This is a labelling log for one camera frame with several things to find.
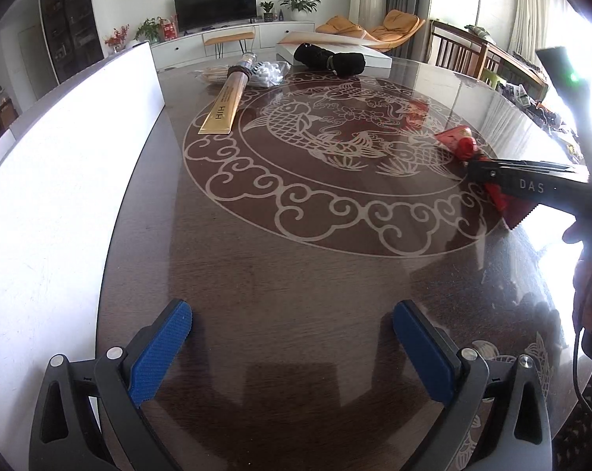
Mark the black television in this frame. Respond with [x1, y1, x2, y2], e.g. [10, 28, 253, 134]
[174, 0, 257, 32]

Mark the red packet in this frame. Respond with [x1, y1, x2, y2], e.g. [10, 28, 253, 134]
[435, 126, 537, 230]

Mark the green potted plant left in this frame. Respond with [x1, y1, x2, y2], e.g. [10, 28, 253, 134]
[134, 17, 163, 44]

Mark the red flower vase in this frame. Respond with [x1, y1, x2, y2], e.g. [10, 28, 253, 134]
[104, 24, 130, 53]

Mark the wooden chair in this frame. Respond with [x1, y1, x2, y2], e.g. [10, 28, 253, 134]
[426, 19, 490, 80]

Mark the cotton swabs plastic bag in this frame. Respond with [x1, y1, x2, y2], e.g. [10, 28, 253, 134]
[248, 61, 292, 88]

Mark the green potted plant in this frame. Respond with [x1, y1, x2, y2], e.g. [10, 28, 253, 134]
[280, 0, 322, 20]
[134, 17, 163, 44]

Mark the white storage box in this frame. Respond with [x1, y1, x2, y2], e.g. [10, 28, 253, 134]
[0, 44, 164, 470]

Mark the black gloves pair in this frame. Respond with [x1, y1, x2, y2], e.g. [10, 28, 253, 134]
[294, 43, 365, 79]

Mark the wooden bench stool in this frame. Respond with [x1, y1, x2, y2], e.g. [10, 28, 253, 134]
[203, 31, 256, 58]

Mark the green potted plant right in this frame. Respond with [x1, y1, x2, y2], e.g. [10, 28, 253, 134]
[280, 0, 322, 20]

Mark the gold tube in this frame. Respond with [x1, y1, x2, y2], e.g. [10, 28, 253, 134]
[198, 53, 256, 135]

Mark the small potted plant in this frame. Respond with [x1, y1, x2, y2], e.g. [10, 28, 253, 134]
[260, 0, 275, 22]

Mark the orange lounge chair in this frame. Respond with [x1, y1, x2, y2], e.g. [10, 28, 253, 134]
[315, 10, 425, 52]

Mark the white tv cabinet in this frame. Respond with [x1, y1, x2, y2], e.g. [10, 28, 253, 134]
[151, 21, 315, 71]

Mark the black display cabinet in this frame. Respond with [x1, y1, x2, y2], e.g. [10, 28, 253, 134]
[38, 0, 103, 84]

